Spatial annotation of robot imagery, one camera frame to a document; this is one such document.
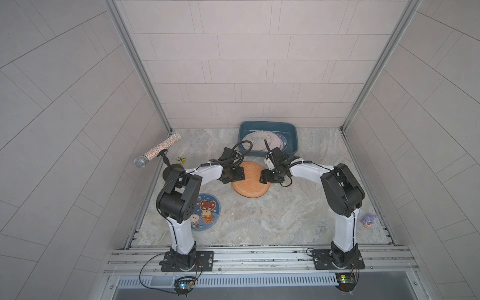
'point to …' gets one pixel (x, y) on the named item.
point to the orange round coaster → (250, 187)
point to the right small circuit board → (346, 282)
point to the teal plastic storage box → (289, 128)
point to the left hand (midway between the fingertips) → (243, 175)
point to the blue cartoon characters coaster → (208, 210)
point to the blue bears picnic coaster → (281, 142)
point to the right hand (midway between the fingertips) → (263, 180)
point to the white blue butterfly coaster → (257, 139)
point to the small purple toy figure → (368, 220)
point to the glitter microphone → (141, 161)
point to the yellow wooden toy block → (180, 160)
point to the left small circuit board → (184, 285)
